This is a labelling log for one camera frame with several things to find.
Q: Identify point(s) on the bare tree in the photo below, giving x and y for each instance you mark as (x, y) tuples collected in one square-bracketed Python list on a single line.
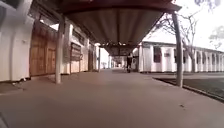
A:
[(190, 46)]

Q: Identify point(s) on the corrugated walkway roof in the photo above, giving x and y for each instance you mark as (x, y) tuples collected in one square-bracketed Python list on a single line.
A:
[(116, 23)]

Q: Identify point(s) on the white building with buttresses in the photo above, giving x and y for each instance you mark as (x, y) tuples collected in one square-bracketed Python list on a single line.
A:
[(166, 55)]

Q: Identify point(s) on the white building with wooden doors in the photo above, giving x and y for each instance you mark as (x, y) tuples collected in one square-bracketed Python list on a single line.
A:
[(16, 50)]

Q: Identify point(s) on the brown concrete walkway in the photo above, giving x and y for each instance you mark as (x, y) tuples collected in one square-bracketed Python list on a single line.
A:
[(110, 100)]

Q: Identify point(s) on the grey roof post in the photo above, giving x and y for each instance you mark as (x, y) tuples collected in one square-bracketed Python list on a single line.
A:
[(178, 50), (59, 50)]

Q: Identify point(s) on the kerb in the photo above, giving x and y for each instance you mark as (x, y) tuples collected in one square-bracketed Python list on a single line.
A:
[(200, 93)]

